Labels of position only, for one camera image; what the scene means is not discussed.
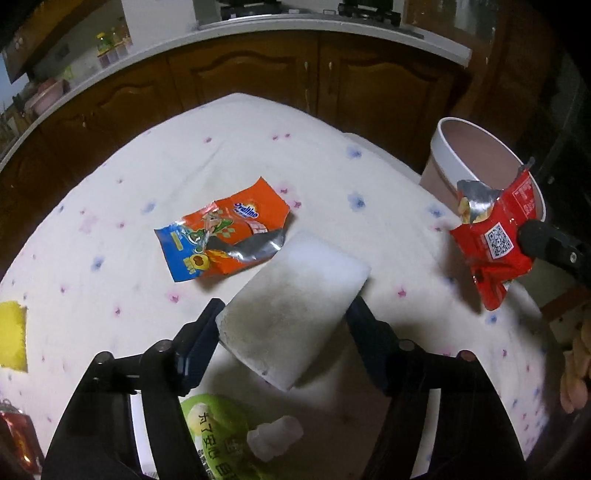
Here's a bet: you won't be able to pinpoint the red snack wrapper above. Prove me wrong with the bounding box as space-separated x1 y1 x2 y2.
451 164 538 311

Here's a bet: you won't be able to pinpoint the light green drink pouch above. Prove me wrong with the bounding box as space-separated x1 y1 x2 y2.
180 394 304 479

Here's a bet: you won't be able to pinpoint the white sponge block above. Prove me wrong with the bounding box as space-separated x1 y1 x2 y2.
216 231 370 392

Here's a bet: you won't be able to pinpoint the orange blue snack wrapper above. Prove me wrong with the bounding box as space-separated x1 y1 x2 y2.
154 178 290 283

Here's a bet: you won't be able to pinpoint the pink white trash bucket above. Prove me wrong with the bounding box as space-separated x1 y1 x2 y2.
419 117 523 210

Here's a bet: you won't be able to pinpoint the brown kitchen cabinets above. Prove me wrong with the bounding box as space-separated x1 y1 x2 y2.
1 31 470 266

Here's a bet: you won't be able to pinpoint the white kitchen countertop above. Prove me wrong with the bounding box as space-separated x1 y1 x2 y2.
7 15 472 160

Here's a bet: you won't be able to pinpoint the person's right hand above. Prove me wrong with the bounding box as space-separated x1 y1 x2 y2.
560 315 590 414

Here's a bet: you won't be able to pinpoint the crushed red can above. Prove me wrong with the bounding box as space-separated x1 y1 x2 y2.
1 399 44 479

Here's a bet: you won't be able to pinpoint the yellow cloth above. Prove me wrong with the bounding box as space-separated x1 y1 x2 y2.
0 301 28 372

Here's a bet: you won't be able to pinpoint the white floral tablecloth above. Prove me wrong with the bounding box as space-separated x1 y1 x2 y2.
1 94 551 479

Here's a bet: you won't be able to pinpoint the pink basin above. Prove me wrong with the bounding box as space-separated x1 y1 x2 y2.
29 80 64 116

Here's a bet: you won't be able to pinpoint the condiment bottles rack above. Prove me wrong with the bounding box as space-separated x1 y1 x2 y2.
96 25 132 69

